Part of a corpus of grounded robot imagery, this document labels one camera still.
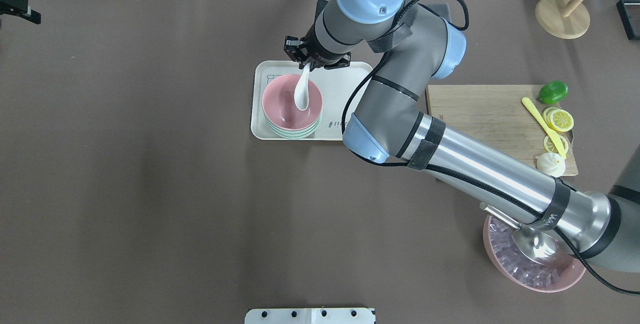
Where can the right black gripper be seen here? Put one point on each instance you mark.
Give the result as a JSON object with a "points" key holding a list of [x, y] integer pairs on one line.
{"points": [[319, 54]]}

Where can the white ceramic spoon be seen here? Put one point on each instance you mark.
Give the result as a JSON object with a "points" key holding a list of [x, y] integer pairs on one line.
{"points": [[301, 91]]}

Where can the small pink bowl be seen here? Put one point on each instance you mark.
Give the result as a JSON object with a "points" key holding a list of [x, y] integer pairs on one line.
{"points": [[279, 105]]}

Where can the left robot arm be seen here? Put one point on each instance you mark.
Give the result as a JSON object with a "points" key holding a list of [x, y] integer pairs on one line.
{"points": [[21, 9]]}

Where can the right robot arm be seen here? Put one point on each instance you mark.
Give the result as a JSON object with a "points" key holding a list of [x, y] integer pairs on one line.
{"points": [[422, 40]]}

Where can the large pink bowl with ice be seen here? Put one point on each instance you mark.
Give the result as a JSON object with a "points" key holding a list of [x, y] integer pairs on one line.
{"points": [[518, 268]]}

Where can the cream rabbit tray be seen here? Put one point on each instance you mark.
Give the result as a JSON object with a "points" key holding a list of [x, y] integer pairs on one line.
{"points": [[335, 85]]}

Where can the stacked green bowls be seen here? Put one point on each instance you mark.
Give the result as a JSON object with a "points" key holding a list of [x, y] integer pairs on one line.
{"points": [[296, 134]]}

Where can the grey folded cloth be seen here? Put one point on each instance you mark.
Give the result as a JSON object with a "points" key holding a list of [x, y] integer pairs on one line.
{"points": [[441, 9]]}

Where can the bamboo cutting board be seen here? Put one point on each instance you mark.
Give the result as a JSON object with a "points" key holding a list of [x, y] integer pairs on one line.
{"points": [[493, 115]]}

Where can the green lime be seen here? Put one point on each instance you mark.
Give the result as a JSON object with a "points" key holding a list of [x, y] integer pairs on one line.
{"points": [[553, 92]]}

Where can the yellow plastic knife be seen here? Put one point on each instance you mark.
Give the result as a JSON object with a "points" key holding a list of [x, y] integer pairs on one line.
{"points": [[555, 138]]}

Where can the wooden stand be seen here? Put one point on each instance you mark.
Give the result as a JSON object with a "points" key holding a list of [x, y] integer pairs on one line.
{"points": [[564, 19]]}

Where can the stacked lemon slices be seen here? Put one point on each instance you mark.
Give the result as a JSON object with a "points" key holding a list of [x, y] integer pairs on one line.
{"points": [[558, 119]]}

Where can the metal ice scoop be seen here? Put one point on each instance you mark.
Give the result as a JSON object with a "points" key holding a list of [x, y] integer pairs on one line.
{"points": [[536, 246]]}

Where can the black device at edge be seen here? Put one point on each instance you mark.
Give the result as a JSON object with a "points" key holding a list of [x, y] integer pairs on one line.
{"points": [[629, 12]]}

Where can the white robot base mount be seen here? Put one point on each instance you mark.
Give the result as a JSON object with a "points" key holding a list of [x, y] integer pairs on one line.
{"points": [[311, 315]]}

